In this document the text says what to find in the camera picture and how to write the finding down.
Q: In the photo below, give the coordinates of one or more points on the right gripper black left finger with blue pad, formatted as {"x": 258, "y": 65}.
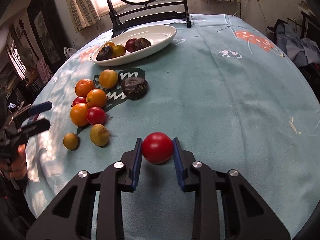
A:
{"x": 70, "y": 213}

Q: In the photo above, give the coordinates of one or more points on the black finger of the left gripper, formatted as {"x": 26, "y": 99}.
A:
{"x": 36, "y": 127}

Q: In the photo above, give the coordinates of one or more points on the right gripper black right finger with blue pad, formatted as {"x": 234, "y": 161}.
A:
{"x": 246, "y": 214}

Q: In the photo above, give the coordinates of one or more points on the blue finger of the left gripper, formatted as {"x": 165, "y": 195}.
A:
{"x": 43, "y": 107}

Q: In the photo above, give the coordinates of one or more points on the pale orange round fruit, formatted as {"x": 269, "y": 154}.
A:
{"x": 108, "y": 78}

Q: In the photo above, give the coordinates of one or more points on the dark purple wrinkled fruit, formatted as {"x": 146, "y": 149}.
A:
{"x": 134, "y": 87}

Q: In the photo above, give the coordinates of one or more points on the person's left hand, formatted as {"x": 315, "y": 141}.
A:
{"x": 18, "y": 169}

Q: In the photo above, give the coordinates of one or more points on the small yellow-green fruit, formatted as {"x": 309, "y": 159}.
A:
{"x": 71, "y": 141}

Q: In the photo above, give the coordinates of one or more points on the smooth orange fruit left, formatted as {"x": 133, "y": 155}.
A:
{"x": 78, "y": 114}

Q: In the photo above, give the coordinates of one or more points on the smooth orange fruit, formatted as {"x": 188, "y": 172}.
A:
{"x": 78, "y": 114}
{"x": 96, "y": 98}

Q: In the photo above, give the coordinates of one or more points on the textured orange mandarin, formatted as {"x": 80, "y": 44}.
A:
{"x": 83, "y": 87}

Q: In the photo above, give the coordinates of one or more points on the yellow-brown fruit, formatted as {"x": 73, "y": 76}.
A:
{"x": 99, "y": 135}

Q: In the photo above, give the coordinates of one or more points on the white plastic bag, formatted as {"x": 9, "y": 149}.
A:
{"x": 68, "y": 52}

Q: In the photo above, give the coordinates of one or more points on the orange mandarin on plate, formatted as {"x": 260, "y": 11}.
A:
{"x": 109, "y": 43}

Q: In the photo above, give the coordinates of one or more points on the yellow-green fruit on plate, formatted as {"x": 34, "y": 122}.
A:
{"x": 118, "y": 50}

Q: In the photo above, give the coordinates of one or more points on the striped window curtain left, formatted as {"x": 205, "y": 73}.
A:
{"x": 83, "y": 13}

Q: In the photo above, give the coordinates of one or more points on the dark red plum on plate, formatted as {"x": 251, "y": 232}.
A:
{"x": 130, "y": 45}

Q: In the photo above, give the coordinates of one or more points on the dark wrinkled fruit on plate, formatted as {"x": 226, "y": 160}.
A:
{"x": 141, "y": 43}

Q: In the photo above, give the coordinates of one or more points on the white oval plate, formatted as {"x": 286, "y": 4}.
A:
{"x": 160, "y": 36}

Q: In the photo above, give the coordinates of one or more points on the black framed round table screen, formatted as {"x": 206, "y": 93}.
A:
{"x": 121, "y": 27}

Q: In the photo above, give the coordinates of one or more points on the dark framed wall painting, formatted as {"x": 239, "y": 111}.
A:
{"x": 48, "y": 31}

